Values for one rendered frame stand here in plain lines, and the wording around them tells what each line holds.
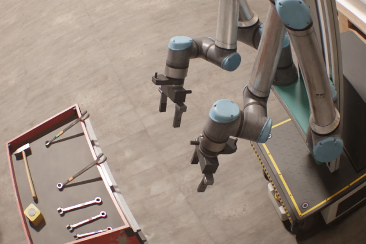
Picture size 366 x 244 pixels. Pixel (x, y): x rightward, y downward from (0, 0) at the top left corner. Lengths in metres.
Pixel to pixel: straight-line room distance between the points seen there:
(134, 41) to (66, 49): 0.71
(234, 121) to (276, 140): 0.94
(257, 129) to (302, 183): 0.76
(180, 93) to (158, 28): 2.16
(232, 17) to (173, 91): 0.42
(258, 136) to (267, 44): 0.32
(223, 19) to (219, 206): 1.19
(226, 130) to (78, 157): 0.58
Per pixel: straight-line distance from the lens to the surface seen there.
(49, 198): 1.94
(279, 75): 2.36
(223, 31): 2.07
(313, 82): 1.64
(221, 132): 1.80
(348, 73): 2.30
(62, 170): 2.01
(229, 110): 1.77
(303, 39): 1.52
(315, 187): 2.46
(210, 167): 1.90
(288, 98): 2.32
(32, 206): 1.90
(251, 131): 1.80
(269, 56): 1.75
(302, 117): 2.23
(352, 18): 3.89
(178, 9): 4.51
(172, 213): 2.90
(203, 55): 2.17
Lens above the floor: 2.26
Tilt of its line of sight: 43 degrees down
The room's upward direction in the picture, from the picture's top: 15 degrees counter-clockwise
